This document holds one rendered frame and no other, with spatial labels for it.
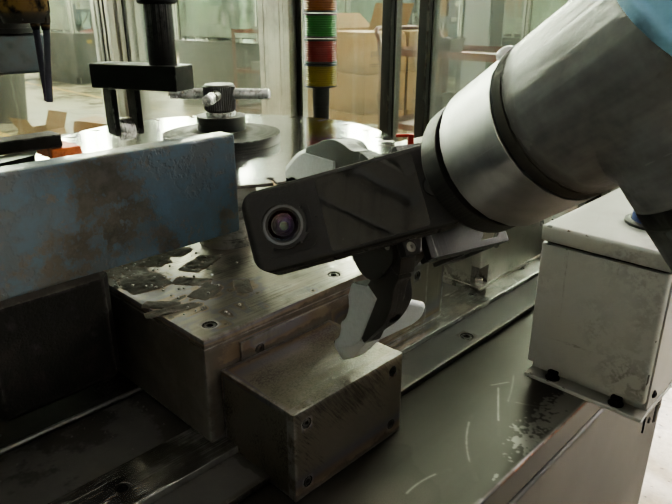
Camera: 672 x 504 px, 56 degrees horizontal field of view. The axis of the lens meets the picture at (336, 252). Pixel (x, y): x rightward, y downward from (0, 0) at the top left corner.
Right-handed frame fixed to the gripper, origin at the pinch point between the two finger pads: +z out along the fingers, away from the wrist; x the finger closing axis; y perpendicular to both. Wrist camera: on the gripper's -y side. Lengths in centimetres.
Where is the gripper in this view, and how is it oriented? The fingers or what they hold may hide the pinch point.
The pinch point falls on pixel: (306, 263)
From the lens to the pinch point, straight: 47.9
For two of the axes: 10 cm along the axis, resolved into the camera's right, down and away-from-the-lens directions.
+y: 8.6, -1.8, 4.7
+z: -4.2, 2.6, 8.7
